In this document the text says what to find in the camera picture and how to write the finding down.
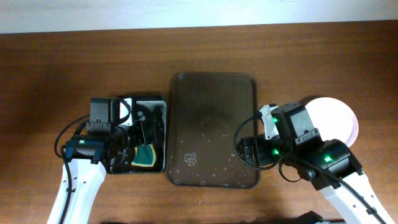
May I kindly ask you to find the white plate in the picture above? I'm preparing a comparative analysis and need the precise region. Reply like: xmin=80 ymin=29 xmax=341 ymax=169
xmin=305 ymin=97 xmax=359 ymax=147

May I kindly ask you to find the green yellow sponge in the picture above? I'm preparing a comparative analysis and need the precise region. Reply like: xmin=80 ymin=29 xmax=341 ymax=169
xmin=131 ymin=144 xmax=156 ymax=167

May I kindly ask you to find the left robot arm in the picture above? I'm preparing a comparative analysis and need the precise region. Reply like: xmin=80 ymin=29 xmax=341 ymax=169
xmin=47 ymin=96 xmax=167 ymax=223

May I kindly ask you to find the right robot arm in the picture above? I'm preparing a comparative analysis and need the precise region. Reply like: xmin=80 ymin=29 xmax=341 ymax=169
xmin=233 ymin=102 xmax=393 ymax=223

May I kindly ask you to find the black soapy water tray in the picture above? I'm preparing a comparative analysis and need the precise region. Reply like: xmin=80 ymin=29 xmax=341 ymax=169
xmin=108 ymin=95 xmax=167 ymax=175

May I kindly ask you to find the brown plastic serving tray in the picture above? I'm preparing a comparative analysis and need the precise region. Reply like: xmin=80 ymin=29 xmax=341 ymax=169
xmin=166 ymin=72 xmax=260 ymax=189

